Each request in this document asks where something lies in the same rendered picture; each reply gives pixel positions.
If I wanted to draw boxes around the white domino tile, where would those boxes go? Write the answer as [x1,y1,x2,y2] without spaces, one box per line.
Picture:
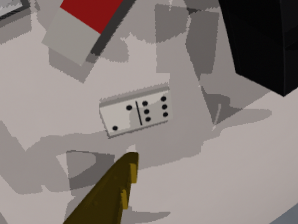
[99,86,173,136]

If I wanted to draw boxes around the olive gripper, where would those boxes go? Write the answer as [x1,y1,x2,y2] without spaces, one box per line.
[63,152,139,224]

